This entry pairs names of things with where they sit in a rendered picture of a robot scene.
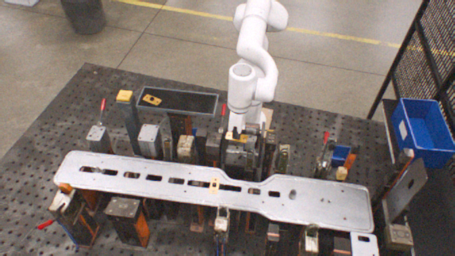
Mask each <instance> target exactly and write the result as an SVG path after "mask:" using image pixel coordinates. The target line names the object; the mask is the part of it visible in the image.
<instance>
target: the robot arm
mask: <svg viewBox="0 0 455 256"><path fill-rule="evenodd" d="M233 23H234V27H235V29H236V30H237V32H238V33H240V36H239V39H238V42H237V47H236V52H237V54H238V56H240V57H241V59H240V60H239V61H238V63H237V64H235V65H233V66H232V67H231V68H230V76H229V77H228V93H227V106H228V108H230V110H231V112H230V122H229V123H228V129H227V130H228V131H232V130H233V132H232V138H233V139H235V140H240V136H241V135H242V130H243V129H245V123H256V124H260V125H261V128H262V123H263V121H265V115H264V114H263V113H262V111H261V109H262V104H263V102H270V101H272V100H273V98H274V96H275V92H276V85H277V83H278V81H279V77H280V74H279V71H278V69H277V68H276V65H275V62H274V61H273V59H272V57H271V56H270V55H269V54H268V52H267V50H268V45H269V42H268V38H267V37H266V35H265V32H266V31H267V32H273V33H276V32H280V31H282V30H284V29H285V28H286V27H287V25H288V13H287V10H286V8H285V7H284V6H282V5H280V3H278V2H277V1H275V0H248V1H246V4H242V5H239V6H238V7H237V8H236V9H235V10H234V14H233Z"/></svg>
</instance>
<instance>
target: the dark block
mask: <svg viewBox="0 0 455 256"><path fill-rule="evenodd" d="M276 142H277V133H274V131H266V136H265V148H264V155H263V164H262V169H261V178H260V180H259V181H260V182H261V183H262V182H263V181H264V180H266V179H267V178H269V177H270V173H271V167H272V161H273V157H274V152H275V150H276Z"/></svg>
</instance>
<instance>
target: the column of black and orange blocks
mask: <svg viewBox="0 0 455 256"><path fill-rule="evenodd" d="M413 158H414V153H413V150H410V149H408V148H403V150H402V151H401V153H400V154H399V155H398V157H397V159H396V161H395V162H394V164H392V165H391V168H390V170H389V172H388V173H387V174H386V177H385V179H383V180H382V182H381V183H380V186H379V187H378V189H377V190H376V191H375V192H374V195H373V197H372V198H371V200H370V202H371V208H372V214H373V213H375V211H376V209H377V205H378V204H379V203H380V201H381V199H385V197H386V196H387V195H388V193H389V191H391V189H392V187H393V186H394V185H395V183H396V181H397V180H398V179H399V178H400V176H401V175H402V173H403V172H404V171H405V170H406V168H407V167H408V165H409V163H410V161H412V159H413Z"/></svg>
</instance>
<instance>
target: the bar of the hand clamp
mask: <svg viewBox="0 0 455 256"><path fill-rule="evenodd" d="M336 144H337V139H336V138H332V137H328V138H327V140H326V145H325V148H324V150H323V153H322V157H321V160H320V169H321V168H322V163H324V162H327V163H326V164H327V166H326V171H327V170H328V166H329V164H330V160H331V157H332V155H333V153H334V150H335V149H336Z"/></svg>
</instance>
